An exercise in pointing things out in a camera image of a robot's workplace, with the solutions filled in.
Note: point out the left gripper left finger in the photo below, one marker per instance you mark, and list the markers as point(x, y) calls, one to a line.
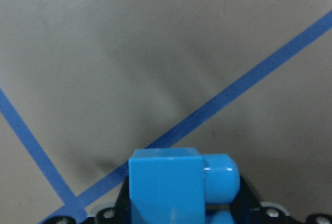
point(118, 213)

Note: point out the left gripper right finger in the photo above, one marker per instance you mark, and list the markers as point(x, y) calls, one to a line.
point(246, 208)

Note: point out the blue toy block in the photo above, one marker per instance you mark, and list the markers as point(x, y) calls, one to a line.
point(174, 185)

